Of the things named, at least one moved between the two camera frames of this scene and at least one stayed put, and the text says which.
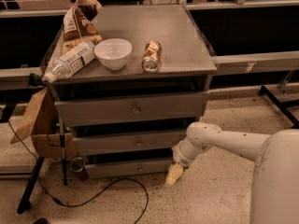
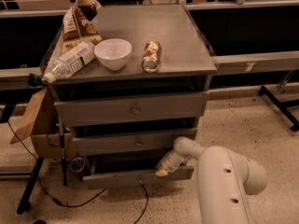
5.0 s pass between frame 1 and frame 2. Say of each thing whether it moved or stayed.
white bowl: stayed
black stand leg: stayed
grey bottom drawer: moved
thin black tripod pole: stayed
